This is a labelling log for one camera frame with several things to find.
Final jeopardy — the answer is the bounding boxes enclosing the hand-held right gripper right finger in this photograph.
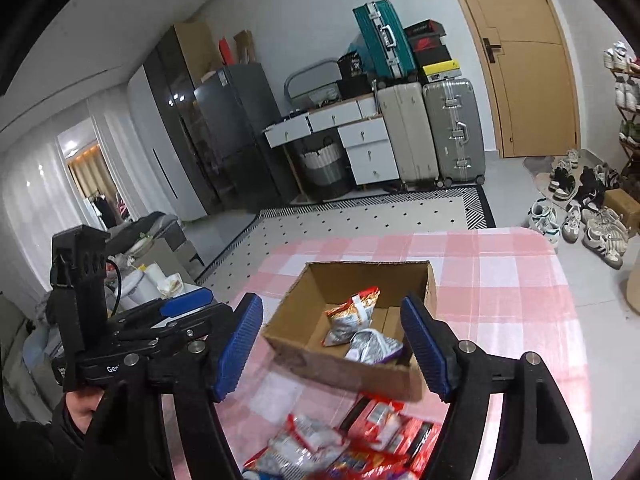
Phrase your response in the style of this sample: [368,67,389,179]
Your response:
[400,294,581,480]

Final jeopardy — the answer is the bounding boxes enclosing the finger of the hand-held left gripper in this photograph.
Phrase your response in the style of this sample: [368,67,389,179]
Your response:
[116,304,236,357]
[106,287,215,330]

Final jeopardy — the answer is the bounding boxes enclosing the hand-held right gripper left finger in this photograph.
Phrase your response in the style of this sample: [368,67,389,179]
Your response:
[82,292,265,480]

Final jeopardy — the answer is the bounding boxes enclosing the white snack packet red edges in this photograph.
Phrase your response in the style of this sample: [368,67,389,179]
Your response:
[284,412,351,453]

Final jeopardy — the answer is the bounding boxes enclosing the red chip bag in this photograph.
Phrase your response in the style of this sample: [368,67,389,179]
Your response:
[310,452,417,480]

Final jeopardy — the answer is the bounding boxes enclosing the person's left hand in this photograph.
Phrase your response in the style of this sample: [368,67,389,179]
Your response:
[64,389,106,433]

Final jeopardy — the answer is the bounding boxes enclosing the white paper cup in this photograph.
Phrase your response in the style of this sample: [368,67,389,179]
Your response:
[142,262,168,297]

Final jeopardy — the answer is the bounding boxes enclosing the flat brown carton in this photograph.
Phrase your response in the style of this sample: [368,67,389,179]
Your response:
[150,237,203,282]

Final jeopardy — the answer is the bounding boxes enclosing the purple silver snack packet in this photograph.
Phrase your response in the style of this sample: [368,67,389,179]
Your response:
[345,329,405,363]

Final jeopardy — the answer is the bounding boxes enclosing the orange silver snack packet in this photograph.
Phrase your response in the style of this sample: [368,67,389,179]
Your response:
[325,287,382,331]

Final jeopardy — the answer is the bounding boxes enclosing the red snack packet dark window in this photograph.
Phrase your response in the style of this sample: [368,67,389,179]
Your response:
[390,417,442,466]
[345,395,402,448]

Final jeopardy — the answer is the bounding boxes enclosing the grey silver snack packet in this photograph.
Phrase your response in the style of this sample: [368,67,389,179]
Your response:
[320,322,368,348]

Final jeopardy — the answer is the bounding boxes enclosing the pink checked tablecloth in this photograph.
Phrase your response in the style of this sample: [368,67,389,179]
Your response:
[165,226,593,480]

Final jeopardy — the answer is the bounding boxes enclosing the hanging clothes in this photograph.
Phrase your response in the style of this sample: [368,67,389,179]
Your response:
[90,192,127,229]

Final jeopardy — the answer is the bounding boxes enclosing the white curtain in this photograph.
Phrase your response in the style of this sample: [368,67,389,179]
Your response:
[0,105,151,291]

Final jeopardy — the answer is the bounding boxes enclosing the white silver snack packet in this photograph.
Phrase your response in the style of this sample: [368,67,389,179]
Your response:
[244,439,321,480]

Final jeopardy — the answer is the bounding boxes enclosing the yellow curtain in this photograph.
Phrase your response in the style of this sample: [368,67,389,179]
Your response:
[67,147,122,211]

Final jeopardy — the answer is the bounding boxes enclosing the black white patterned rug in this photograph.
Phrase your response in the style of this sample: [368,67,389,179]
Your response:
[197,185,496,282]

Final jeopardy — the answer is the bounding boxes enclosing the grey fridge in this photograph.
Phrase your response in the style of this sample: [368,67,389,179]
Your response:
[192,62,301,213]

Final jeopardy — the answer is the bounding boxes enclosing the grey white laundry basket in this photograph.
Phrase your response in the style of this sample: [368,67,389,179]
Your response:
[297,135,351,201]

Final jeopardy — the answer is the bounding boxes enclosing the dark glass wardrobe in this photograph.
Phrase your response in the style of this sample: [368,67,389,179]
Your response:
[142,21,223,217]

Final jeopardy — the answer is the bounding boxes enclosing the white drawer desk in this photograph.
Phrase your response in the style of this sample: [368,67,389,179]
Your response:
[264,95,401,187]

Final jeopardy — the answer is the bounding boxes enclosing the pile of assorted sneakers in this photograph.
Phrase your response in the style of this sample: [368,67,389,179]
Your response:
[527,147,632,269]

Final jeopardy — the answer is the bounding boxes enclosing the grey door mat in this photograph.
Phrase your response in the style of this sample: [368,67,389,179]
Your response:
[522,155,581,201]

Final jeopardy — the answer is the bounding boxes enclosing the beige suitcase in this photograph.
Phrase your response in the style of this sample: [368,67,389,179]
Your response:
[376,81,441,191]

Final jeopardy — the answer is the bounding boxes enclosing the silver suitcase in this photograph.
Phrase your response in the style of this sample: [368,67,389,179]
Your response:
[422,78,488,188]

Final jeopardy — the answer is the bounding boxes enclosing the small brown cardboard box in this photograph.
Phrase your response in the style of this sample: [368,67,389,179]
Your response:
[602,189,640,237]

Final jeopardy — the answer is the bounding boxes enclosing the wooden door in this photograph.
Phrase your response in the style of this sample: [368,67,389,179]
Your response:
[439,0,581,159]

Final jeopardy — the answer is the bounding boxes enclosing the black printed bag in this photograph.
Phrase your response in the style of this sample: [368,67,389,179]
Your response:
[337,51,372,81]

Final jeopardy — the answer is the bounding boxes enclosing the wooden shoe rack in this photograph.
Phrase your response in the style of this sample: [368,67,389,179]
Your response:
[602,40,640,167]

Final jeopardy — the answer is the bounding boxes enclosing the plain black shoe box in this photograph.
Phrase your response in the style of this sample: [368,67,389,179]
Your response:
[415,46,451,67]

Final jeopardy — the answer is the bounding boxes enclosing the teal suitcase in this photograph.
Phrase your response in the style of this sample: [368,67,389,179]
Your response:
[352,1,418,81]

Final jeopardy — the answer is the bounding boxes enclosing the rows of shelved shoes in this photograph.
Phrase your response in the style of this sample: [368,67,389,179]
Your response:
[602,40,640,146]

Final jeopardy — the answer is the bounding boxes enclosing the black cable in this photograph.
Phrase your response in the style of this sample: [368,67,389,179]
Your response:
[106,255,124,317]

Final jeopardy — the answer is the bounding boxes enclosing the grey oval frame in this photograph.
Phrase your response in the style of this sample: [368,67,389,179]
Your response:
[284,59,342,106]

